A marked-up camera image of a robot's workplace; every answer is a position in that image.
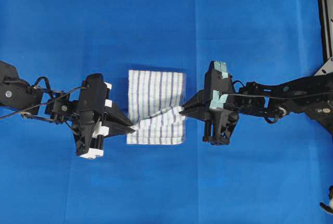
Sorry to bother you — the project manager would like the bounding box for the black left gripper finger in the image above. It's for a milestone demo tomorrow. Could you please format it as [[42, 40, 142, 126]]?
[[105, 103, 133, 126], [104, 126, 135, 138]]

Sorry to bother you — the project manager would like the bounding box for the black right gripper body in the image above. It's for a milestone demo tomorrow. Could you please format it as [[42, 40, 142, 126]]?
[[203, 61, 239, 146]]

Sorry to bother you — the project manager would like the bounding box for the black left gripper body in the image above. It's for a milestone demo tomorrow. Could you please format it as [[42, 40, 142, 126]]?
[[72, 73, 112, 160]]

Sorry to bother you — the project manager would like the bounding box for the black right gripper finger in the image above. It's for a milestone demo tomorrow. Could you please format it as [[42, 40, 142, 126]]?
[[179, 109, 208, 121], [182, 90, 208, 110]]

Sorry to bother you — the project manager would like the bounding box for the white blue-striped towel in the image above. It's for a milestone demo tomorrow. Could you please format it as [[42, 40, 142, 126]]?
[[126, 70, 186, 145]]

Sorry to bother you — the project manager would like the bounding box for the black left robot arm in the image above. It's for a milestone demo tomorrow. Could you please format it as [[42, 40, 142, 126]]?
[[1, 62, 135, 160]]

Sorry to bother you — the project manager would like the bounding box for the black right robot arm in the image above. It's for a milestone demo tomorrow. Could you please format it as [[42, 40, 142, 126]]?
[[180, 61, 332, 146]]

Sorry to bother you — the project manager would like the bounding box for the blue table cloth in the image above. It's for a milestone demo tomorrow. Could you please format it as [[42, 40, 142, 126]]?
[[1, 0, 332, 223]]

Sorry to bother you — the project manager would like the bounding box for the black white object at edge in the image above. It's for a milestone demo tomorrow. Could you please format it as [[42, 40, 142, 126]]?
[[319, 185, 333, 215]]

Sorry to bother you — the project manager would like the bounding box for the black metal frame rail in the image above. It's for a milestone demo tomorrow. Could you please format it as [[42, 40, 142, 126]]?
[[314, 0, 332, 76]]

